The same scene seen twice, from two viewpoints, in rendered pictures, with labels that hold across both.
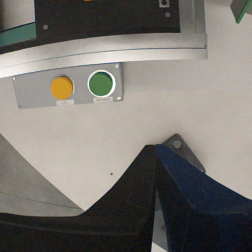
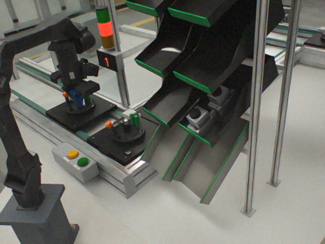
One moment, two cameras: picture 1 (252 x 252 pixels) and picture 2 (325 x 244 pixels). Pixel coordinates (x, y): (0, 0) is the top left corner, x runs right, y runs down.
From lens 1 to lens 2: 1.07 m
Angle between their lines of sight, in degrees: 71
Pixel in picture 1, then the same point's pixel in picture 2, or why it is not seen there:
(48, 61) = (80, 146)
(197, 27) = (131, 168)
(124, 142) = not seen: hidden behind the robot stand
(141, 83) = (95, 194)
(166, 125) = (80, 220)
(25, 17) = not seen: hidden behind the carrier
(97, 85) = (81, 160)
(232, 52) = (148, 211)
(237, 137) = not seen: outside the picture
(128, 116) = (73, 202)
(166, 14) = (125, 157)
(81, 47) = (93, 150)
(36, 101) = (60, 152)
